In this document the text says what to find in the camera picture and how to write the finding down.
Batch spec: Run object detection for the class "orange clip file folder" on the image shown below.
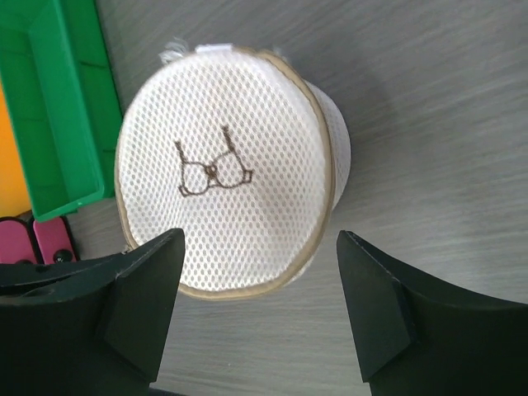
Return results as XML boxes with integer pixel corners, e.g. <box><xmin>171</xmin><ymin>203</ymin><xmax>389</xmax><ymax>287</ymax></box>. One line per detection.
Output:
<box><xmin>0</xmin><ymin>91</ymin><xmax>31</xmax><ymax>217</ymax></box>

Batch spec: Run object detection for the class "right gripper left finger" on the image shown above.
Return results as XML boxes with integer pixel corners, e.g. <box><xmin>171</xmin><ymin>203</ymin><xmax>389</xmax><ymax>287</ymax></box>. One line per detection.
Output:
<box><xmin>1</xmin><ymin>229</ymin><xmax>186</xmax><ymax>395</ymax></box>

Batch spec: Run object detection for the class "black pink drawer unit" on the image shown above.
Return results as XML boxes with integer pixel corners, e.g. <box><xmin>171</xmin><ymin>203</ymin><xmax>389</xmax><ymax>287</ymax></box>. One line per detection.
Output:
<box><xmin>1</xmin><ymin>216</ymin><xmax>79</xmax><ymax>265</ymax></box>

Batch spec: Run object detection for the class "green plastic tray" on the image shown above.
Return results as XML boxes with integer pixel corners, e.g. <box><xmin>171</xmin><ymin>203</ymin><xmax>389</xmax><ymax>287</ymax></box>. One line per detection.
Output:
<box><xmin>1</xmin><ymin>0</ymin><xmax>122</xmax><ymax>221</ymax></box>

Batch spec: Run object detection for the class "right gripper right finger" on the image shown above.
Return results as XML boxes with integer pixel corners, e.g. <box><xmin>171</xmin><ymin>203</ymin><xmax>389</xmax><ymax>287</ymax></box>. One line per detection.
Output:
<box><xmin>337</xmin><ymin>231</ymin><xmax>527</xmax><ymax>395</ymax></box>

